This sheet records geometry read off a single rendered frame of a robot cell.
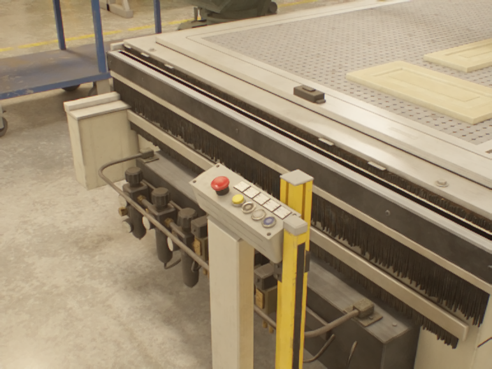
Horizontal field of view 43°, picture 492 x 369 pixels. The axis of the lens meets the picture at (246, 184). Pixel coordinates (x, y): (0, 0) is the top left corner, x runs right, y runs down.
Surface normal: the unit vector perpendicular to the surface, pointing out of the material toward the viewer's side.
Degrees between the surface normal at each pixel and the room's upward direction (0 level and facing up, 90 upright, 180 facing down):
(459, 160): 0
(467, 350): 90
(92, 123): 90
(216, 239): 90
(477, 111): 0
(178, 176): 0
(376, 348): 90
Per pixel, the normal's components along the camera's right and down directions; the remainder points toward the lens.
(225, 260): -0.81, 0.27
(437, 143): 0.00, -0.88
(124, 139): 0.59, 0.37
